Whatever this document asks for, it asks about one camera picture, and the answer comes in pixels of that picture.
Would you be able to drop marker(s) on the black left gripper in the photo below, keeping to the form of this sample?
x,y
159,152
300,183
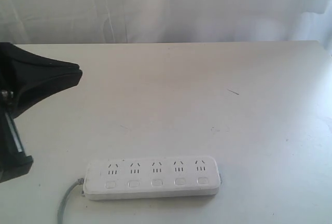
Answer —
x,y
35,78

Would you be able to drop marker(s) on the white five-outlet power strip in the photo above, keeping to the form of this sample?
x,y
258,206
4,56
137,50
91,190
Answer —
x,y
158,177

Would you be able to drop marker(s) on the white sheer curtain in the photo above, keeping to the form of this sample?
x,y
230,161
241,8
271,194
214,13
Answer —
x,y
164,21

